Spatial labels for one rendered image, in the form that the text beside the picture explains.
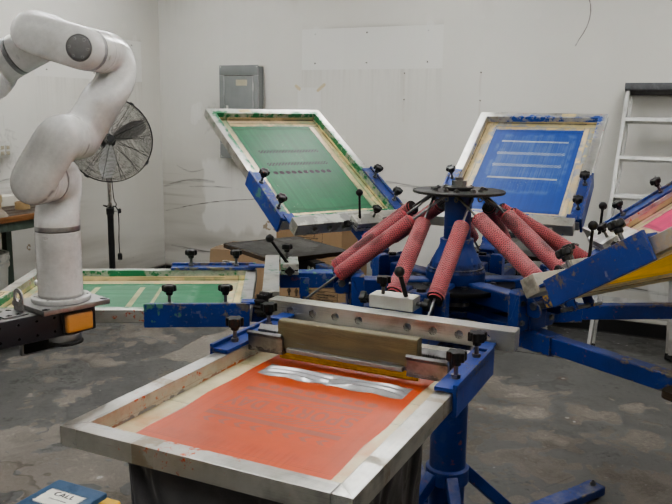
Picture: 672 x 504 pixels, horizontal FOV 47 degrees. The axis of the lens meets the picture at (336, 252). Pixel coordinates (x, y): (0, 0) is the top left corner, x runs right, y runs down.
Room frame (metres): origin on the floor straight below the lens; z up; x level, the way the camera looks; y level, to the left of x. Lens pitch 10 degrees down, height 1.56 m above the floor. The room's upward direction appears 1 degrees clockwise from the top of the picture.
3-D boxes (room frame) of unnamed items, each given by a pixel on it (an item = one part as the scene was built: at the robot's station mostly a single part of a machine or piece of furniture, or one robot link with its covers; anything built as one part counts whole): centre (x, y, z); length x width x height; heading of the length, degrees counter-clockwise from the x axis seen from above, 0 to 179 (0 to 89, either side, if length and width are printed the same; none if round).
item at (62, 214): (1.64, 0.61, 1.37); 0.13 x 0.10 x 0.16; 172
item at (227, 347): (1.87, 0.21, 0.98); 0.30 x 0.05 x 0.07; 154
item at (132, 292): (2.42, 0.51, 1.05); 1.08 x 0.61 x 0.23; 94
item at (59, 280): (1.66, 0.62, 1.21); 0.16 x 0.13 x 0.15; 49
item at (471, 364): (1.63, -0.29, 0.98); 0.30 x 0.05 x 0.07; 154
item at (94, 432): (1.53, 0.06, 0.97); 0.79 x 0.58 x 0.04; 154
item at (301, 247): (3.04, -0.02, 0.91); 1.34 x 0.40 x 0.08; 34
